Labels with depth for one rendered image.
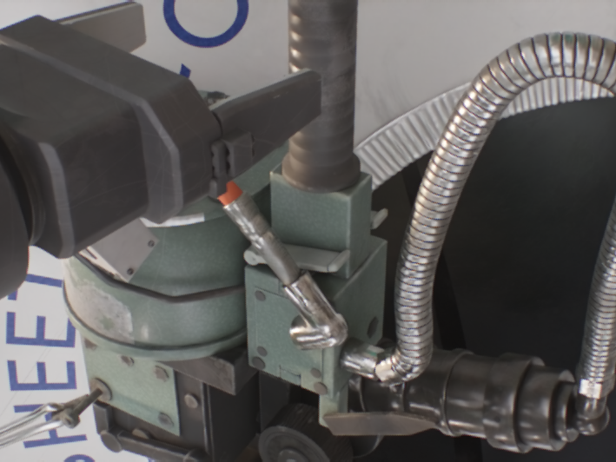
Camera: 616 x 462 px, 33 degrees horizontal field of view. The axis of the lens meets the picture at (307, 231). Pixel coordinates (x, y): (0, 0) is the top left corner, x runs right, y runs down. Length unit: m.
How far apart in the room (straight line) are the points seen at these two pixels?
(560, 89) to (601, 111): 0.80
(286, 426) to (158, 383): 0.09
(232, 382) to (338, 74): 0.21
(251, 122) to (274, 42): 0.30
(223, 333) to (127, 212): 0.24
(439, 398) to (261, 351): 0.12
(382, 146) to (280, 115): 0.33
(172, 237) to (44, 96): 0.20
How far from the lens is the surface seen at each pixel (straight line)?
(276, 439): 0.70
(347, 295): 0.58
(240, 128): 0.40
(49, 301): 0.82
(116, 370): 0.70
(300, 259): 0.57
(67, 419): 0.71
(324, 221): 0.56
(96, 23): 0.49
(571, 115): 1.62
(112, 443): 0.75
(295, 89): 0.42
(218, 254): 0.59
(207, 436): 0.70
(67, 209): 0.38
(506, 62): 0.48
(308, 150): 0.54
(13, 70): 0.42
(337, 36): 0.51
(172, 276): 0.59
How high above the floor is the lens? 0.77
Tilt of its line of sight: 10 degrees up
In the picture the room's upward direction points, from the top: 114 degrees counter-clockwise
